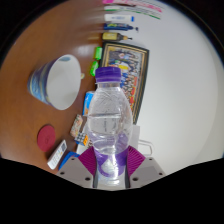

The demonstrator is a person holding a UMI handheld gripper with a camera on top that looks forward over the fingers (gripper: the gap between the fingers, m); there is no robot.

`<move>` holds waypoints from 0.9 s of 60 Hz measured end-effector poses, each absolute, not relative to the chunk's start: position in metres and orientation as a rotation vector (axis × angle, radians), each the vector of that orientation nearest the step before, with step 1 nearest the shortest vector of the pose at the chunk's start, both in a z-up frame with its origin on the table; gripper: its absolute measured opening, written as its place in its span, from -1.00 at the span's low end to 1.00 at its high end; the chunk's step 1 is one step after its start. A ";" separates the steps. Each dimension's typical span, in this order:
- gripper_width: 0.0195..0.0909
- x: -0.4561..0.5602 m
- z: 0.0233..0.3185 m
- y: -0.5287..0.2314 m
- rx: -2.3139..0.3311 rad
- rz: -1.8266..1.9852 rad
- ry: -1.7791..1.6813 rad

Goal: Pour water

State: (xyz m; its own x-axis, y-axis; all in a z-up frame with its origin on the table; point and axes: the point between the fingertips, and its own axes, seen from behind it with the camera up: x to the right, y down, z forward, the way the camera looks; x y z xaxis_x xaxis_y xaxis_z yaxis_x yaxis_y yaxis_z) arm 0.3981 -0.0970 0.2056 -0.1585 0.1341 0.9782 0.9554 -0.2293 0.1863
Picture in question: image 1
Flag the small green packet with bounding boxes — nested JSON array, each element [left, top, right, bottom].
[[89, 60, 100, 77], [93, 46, 103, 61]]

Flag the colourful puzzle cube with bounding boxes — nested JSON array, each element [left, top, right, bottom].
[[73, 131, 90, 148]]

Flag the small patterned snack packet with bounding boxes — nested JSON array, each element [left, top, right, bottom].
[[69, 113, 84, 138]]

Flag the flat round red coaster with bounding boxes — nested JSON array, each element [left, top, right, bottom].
[[36, 124, 57, 153]]

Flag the white remote control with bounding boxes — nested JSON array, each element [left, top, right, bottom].
[[46, 139, 68, 171]]

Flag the black-framed group photo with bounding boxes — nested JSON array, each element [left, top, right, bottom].
[[99, 41, 150, 125]]

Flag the clear purple-capped water bottle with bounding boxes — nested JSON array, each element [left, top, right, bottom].
[[83, 66, 134, 188]]

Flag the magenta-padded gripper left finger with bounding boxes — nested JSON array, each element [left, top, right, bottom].
[[55, 146, 98, 189]]

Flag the amber pump bottle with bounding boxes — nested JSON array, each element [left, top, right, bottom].
[[101, 31, 133, 42]]

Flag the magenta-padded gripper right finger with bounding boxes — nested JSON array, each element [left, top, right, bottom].
[[124, 145, 167, 189]]

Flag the white blue-capped bottle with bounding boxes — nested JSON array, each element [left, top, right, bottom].
[[104, 13, 136, 24]]

